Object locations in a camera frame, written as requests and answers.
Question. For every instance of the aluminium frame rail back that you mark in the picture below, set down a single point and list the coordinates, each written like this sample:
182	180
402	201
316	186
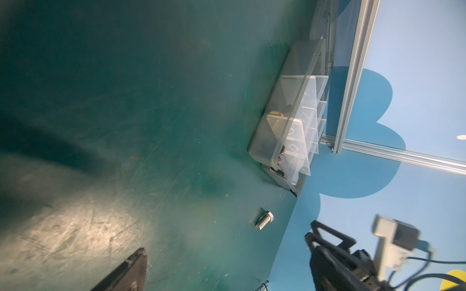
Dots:
423	160

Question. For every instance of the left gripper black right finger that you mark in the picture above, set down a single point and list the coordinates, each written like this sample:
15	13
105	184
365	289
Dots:
329	270

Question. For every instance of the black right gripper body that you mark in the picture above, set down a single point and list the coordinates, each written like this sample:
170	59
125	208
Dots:
363	273

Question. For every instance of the brass wing nut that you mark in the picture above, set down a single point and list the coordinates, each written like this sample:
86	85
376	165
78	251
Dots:
274	113

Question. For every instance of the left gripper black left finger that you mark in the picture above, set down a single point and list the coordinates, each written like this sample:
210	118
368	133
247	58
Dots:
130	275

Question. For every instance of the clear plastic organizer box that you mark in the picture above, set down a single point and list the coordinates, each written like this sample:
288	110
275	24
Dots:
285	146

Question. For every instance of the silver hex bolt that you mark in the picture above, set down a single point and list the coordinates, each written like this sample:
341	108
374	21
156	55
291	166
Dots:
266	218

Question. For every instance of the aluminium frame post right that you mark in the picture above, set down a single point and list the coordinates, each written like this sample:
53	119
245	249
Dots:
366	20

